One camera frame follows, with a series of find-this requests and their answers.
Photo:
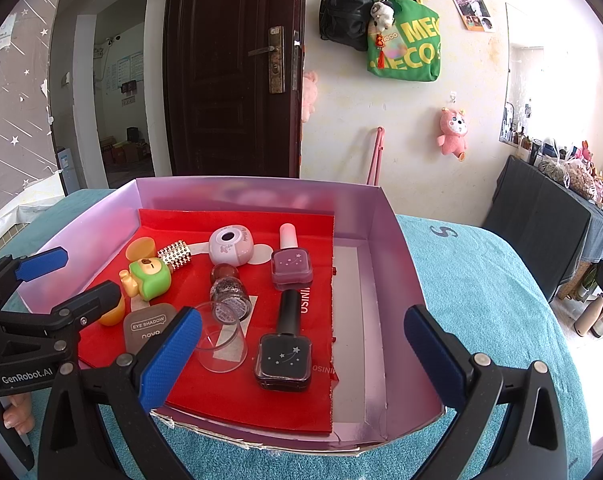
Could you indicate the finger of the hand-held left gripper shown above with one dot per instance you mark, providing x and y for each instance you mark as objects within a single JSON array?
[
  {"x": 98, "y": 300},
  {"x": 41, "y": 262}
]

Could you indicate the black draped table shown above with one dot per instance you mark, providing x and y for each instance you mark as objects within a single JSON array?
[{"x": 531, "y": 220}]

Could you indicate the green hooded bear toy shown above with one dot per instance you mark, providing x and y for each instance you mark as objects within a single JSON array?
[{"x": 151, "y": 280}]

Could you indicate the wall photo poster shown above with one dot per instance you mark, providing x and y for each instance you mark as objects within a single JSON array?
[{"x": 469, "y": 5}]

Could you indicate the lilac round case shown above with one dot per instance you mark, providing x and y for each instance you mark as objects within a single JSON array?
[{"x": 231, "y": 245}]

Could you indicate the clear plastic cup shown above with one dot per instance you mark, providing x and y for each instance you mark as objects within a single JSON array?
[{"x": 221, "y": 355}]

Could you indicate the pink plastic rod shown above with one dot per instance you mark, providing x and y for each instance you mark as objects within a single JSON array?
[{"x": 376, "y": 160}]

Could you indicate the mauve nail polish bottle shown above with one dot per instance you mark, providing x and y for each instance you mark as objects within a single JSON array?
[{"x": 291, "y": 267}]

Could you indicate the brown cardboard boxes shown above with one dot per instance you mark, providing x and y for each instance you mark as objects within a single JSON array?
[{"x": 126, "y": 150}]

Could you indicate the white plush charm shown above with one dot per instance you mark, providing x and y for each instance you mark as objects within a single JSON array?
[{"x": 383, "y": 14}]

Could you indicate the wall notice board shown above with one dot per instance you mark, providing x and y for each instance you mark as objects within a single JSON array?
[{"x": 130, "y": 66}]

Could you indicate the black backpack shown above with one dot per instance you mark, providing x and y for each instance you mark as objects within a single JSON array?
[{"x": 344, "y": 10}]

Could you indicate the white thermos flask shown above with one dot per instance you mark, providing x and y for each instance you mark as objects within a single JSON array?
[{"x": 594, "y": 317}]

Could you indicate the pale pink plush toy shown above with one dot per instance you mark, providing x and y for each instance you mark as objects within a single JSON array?
[{"x": 310, "y": 95}]

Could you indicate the red knot ornament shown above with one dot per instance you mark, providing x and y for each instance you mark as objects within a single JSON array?
[{"x": 380, "y": 55}]

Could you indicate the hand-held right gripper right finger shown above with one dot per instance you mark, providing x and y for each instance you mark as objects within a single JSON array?
[{"x": 436, "y": 360}]

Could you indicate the green tote bag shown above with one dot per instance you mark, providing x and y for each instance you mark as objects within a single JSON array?
[{"x": 411, "y": 55}]

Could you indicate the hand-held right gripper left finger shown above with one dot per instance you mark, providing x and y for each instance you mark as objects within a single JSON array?
[{"x": 170, "y": 357}]

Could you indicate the glitter nail polish bottle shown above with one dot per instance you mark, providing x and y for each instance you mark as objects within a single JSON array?
[{"x": 226, "y": 300}]

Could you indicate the gold studded cylinder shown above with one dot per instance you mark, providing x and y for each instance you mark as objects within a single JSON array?
[{"x": 174, "y": 255}]

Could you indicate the wall mirror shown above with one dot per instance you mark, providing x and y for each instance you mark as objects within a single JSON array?
[{"x": 526, "y": 85}]

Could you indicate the dark wooden door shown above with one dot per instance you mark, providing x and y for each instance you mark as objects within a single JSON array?
[{"x": 221, "y": 60}]

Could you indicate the lilac cardboard box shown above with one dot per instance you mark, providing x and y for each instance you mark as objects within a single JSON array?
[{"x": 406, "y": 270}]

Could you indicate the red paper liner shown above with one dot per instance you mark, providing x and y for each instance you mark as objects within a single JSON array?
[{"x": 221, "y": 400}]

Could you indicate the blue table cloth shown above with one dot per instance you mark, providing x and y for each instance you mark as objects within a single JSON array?
[{"x": 601, "y": 240}]

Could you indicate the brown eye shadow case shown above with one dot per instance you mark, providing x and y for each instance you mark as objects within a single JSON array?
[{"x": 144, "y": 332}]

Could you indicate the orange dome soap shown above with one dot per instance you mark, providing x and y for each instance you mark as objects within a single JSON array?
[
  {"x": 140, "y": 249},
  {"x": 113, "y": 314}
]

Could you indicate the black nail polish bottle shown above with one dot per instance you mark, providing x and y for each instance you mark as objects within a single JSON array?
[{"x": 284, "y": 360}]

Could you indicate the person's left hand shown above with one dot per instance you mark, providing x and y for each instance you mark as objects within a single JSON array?
[{"x": 20, "y": 412}]

